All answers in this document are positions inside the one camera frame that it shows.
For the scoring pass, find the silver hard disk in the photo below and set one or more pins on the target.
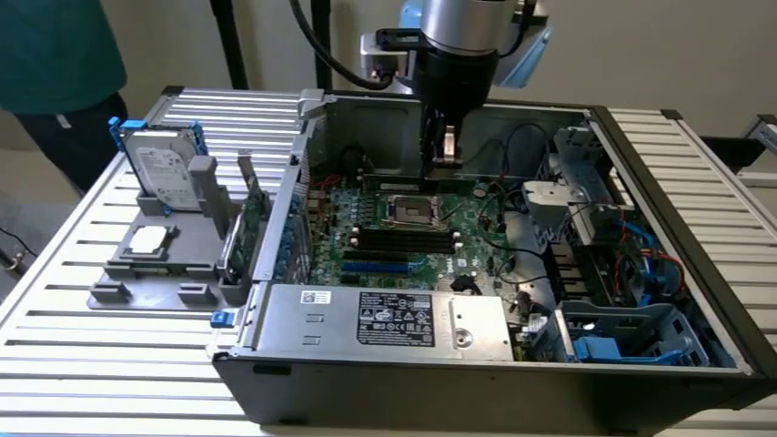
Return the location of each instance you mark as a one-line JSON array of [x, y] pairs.
[[167, 177]]

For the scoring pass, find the metal rail frame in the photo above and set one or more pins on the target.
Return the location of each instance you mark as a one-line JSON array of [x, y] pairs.
[[758, 150]]

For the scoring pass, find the CPU socket with metal frame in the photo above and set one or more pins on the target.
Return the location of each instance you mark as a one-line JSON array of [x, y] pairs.
[[414, 210]]

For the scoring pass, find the silver drive bracket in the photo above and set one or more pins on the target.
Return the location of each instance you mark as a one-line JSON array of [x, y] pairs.
[[546, 193]]

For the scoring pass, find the grey parts rack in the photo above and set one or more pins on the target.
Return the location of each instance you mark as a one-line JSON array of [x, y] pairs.
[[152, 277]]

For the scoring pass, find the open black PC case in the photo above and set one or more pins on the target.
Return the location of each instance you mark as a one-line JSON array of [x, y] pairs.
[[425, 391]]

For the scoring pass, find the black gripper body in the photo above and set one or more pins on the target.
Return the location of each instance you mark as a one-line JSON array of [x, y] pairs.
[[454, 82]]

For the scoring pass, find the black RAM slot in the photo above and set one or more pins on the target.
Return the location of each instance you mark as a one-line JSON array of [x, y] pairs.
[[405, 230], [402, 242], [404, 236], [401, 248]]

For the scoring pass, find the short black expansion slot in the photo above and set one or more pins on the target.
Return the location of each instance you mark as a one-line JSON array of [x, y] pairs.
[[357, 277]]

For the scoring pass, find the blue case latch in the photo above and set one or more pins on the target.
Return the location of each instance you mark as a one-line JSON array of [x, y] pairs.
[[221, 318]]

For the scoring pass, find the green graphics card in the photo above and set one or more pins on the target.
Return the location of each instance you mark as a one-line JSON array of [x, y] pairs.
[[249, 218]]

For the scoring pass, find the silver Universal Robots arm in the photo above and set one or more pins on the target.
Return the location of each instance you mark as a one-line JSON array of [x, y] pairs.
[[458, 23]]

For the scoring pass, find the silver disk bay, blue clip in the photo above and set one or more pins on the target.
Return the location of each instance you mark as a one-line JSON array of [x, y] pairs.
[[644, 328]]

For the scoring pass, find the green RAM stick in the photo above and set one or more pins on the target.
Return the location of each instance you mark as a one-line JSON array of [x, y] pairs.
[[397, 183]]

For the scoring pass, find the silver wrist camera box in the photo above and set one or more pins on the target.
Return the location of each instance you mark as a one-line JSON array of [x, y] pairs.
[[381, 50]]

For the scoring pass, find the blue expansion slot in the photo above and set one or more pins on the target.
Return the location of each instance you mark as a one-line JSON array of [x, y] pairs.
[[373, 267]]

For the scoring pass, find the grey power supply unit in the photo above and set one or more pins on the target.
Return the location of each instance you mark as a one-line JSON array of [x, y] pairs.
[[340, 328]]

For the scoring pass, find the silver CPU chip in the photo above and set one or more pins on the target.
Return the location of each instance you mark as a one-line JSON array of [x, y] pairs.
[[147, 239]]

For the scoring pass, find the person in teal shirt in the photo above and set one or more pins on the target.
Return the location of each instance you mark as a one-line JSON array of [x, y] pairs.
[[55, 54]]

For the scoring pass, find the long black expansion slot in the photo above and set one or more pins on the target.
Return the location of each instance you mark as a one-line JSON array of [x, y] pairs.
[[374, 256]]

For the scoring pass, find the green Dell motherboard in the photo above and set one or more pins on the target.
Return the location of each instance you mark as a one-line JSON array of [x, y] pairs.
[[473, 236]]

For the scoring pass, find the black stand post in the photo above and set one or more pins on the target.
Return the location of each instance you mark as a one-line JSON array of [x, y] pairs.
[[323, 45], [232, 41]]

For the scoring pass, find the tall silver disk bay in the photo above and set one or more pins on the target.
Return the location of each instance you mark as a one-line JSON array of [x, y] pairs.
[[576, 159]]

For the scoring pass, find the blue disk carrier bracket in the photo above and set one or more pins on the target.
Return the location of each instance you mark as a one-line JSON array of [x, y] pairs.
[[131, 125]]

